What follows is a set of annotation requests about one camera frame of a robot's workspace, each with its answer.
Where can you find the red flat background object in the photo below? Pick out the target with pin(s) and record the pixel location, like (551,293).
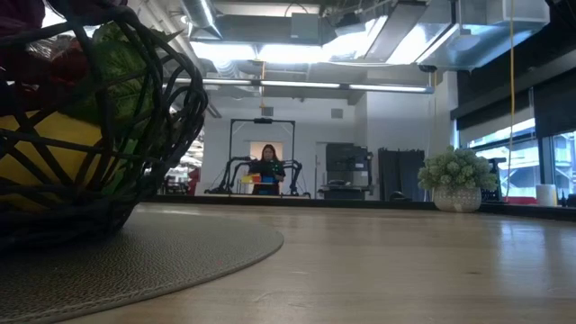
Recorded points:
(522,200)

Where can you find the white cylinder roll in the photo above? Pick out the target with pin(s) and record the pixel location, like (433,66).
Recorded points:
(546,195)

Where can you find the colourful toy blocks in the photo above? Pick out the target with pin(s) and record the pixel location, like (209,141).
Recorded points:
(258,179)

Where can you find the black background device stand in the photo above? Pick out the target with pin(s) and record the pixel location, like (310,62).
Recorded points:
(492,180)

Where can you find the black background gantry frame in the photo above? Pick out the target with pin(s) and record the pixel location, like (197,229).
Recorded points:
(263,120)

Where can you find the long fluorescent light tube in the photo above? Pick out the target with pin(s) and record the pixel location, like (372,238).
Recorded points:
(315,84)

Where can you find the large green cucumber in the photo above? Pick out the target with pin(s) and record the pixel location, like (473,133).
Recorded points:
(119,67)

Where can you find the person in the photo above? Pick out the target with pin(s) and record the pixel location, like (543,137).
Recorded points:
(268,168)

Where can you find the round grey placemat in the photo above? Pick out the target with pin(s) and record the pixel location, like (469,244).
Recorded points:
(180,256)

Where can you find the black background chair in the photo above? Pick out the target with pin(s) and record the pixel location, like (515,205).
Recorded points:
(398,196)

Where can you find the yellow starfruit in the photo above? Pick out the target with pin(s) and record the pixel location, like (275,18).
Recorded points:
(58,135)

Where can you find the green apple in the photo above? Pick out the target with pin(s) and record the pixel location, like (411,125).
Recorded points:
(122,173)

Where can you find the dark red grape bunch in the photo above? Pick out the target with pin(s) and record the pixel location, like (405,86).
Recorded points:
(67,63)

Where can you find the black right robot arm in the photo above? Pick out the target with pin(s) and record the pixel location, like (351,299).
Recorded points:
(562,11)

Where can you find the black background robot arm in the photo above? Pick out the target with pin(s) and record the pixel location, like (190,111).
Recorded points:
(297,173)
(227,173)

